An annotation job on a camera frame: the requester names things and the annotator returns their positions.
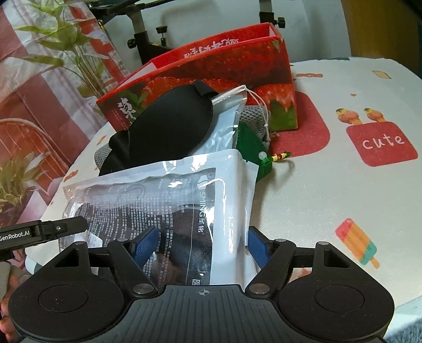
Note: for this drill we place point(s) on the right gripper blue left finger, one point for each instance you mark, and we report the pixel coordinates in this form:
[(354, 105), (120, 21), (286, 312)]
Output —
[(144, 245)]

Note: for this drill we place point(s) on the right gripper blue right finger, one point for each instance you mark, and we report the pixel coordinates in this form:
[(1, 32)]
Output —
[(259, 246)]

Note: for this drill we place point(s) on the large clear plastic package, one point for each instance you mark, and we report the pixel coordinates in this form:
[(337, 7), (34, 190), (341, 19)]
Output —
[(200, 204)]

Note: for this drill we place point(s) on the black fabric eye mask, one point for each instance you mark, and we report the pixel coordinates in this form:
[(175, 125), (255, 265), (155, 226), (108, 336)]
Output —
[(171, 128)]

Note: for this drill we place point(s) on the person's left hand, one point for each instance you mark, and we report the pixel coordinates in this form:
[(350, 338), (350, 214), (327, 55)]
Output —
[(12, 278)]

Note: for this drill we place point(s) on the green fabric charm with tassel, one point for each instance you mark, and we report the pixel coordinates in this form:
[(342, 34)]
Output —
[(253, 150)]

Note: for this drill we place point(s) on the grey fabric item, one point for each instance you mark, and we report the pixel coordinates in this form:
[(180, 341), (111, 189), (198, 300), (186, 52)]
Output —
[(100, 155)]

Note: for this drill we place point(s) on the white patterned table mat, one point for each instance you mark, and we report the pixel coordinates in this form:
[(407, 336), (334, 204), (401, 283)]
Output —
[(353, 180)]

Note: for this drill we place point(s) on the small clear zip bag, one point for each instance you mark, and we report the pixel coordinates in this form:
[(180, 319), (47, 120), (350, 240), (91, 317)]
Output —
[(222, 133)]

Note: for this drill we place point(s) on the red white printed backdrop curtain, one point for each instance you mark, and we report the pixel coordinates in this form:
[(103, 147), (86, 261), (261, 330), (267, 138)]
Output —
[(56, 62)]

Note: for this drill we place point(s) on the red strawberry cardboard box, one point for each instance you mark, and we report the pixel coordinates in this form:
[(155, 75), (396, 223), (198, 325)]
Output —
[(254, 56)]

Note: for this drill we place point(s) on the wooden door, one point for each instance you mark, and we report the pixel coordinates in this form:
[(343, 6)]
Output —
[(384, 29)]

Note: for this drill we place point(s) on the grey mesh drawstring pouch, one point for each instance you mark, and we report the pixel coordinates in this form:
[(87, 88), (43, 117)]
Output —
[(257, 117)]

